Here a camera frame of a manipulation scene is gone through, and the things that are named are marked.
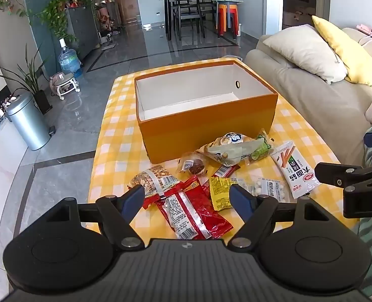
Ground red packet white label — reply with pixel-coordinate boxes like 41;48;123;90
154;192;212;241

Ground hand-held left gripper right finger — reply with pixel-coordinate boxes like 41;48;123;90
228;183;331;249

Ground pink item on sofa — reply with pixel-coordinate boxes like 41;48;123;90
356;23;372;45

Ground orange cardboard box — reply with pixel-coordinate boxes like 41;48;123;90
134;58;279;164

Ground beige sofa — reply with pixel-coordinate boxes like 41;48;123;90
244;27;372;167

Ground beige snack bag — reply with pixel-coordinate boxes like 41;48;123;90
196;131;256;167

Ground white stick snack packet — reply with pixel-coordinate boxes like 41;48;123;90
270;141;321;199

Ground yellow checked tablecloth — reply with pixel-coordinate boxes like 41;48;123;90
88;57;361;249

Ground yellow snack packet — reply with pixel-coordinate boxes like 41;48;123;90
209;176;240;212

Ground black dining table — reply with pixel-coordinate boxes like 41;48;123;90
164;0;246;41

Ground clear packet white candies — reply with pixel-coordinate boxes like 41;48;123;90
236;176;290;202

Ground grey metal trash can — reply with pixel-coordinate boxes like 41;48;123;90
4;93;57;152

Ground blue water bottle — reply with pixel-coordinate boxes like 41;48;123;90
57;38;82;79

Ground leafy green trailing plant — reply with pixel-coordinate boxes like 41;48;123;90
36;0;92;45

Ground grey cabinet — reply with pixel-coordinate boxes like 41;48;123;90
64;5;100;60

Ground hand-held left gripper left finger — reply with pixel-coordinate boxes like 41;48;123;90
44;184;146;249

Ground yellow pillow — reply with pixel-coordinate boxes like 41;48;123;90
312;16;372;87

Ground potted plant black pot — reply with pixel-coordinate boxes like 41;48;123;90
0;42;53;115

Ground small white wheeled stool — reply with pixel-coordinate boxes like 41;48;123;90
49;72;81;101

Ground baby stroller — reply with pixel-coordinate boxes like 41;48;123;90
96;6;123;51

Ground stack of orange red stools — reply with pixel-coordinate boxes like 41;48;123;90
216;2;239;38

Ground slim red snack packet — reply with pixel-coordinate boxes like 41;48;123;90
143;176;202;210

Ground beige pillow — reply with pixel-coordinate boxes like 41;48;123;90
263;24;348;85

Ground green snack packet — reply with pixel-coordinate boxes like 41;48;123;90
243;128;273;165

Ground brown muffin clear packet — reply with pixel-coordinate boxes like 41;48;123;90
177;152;208;176

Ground small dark red packet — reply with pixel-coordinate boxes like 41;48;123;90
213;164;241;178

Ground peanut snack packet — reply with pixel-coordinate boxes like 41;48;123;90
128;164;182;200

